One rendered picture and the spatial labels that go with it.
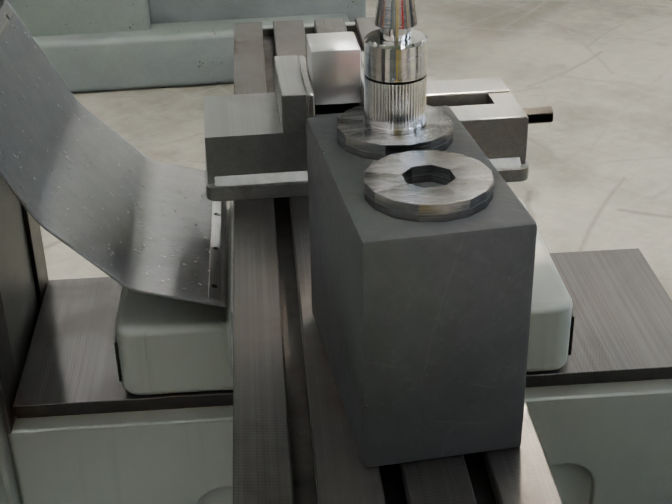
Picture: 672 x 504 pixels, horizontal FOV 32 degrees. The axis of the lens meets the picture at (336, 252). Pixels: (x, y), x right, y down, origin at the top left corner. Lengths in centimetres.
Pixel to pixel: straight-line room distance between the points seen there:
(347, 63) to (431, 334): 50
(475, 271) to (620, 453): 64
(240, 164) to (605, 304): 49
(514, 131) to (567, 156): 240
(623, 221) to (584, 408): 198
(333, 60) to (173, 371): 37
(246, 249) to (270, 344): 17
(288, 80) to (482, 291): 51
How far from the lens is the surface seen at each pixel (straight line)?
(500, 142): 126
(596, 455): 138
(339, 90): 124
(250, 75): 158
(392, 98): 86
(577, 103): 407
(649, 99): 415
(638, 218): 331
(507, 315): 80
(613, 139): 380
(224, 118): 126
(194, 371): 125
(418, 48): 85
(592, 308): 143
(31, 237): 145
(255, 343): 99
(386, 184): 79
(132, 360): 125
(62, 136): 133
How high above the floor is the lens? 147
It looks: 29 degrees down
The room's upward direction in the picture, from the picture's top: 1 degrees counter-clockwise
